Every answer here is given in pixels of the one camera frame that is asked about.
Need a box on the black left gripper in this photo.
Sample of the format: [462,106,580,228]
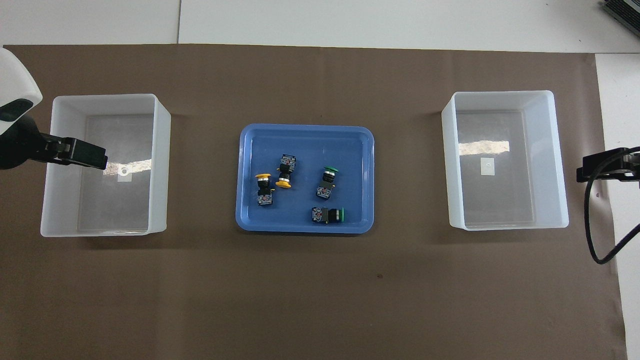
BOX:
[0,115,109,171]

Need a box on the grey ribbed metal device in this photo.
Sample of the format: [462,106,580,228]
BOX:
[600,0,640,32]

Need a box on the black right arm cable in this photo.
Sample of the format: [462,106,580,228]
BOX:
[583,147,640,266]

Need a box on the green push button switch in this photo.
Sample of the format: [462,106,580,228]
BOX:
[311,206,347,225]
[315,166,340,200]

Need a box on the blue plastic tray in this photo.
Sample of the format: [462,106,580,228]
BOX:
[235,123,375,234]

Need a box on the brown paper table mat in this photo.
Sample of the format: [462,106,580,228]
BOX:
[0,44,628,360]

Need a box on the translucent white plastic box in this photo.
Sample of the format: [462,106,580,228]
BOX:
[441,90,570,231]
[40,93,172,238]

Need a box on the yellow push button switch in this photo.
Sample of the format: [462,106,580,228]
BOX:
[254,172,274,207]
[275,154,297,190]

